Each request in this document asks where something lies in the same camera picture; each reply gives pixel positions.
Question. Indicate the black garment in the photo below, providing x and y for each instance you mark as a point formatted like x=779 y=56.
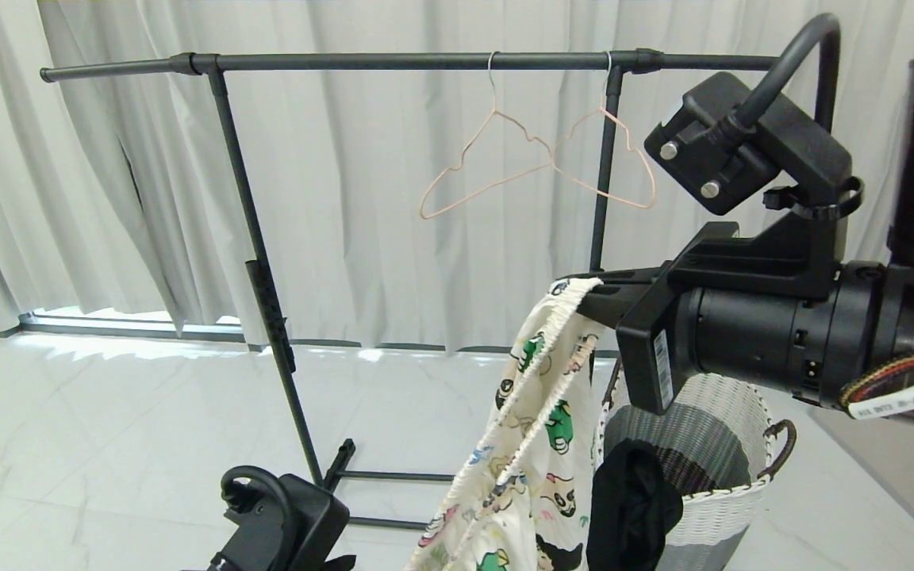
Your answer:
x=631 y=507

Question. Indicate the white laundry basket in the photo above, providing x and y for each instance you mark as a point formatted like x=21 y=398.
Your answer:
x=723 y=507

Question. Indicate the black clothes rack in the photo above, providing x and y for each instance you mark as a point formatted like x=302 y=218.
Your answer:
x=425 y=61

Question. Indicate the white curtain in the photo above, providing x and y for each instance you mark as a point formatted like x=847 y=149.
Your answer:
x=13 y=198
x=393 y=238

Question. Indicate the pink clothes hanger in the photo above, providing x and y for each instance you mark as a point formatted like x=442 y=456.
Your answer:
x=606 y=109
x=495 y=111

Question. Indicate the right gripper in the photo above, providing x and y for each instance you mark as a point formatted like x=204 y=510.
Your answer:
x=766 y=341

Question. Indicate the cream printed garment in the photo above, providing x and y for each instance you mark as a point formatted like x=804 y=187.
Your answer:
x=520 y=444

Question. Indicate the window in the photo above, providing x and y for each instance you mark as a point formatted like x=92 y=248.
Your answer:
x=108 y=323

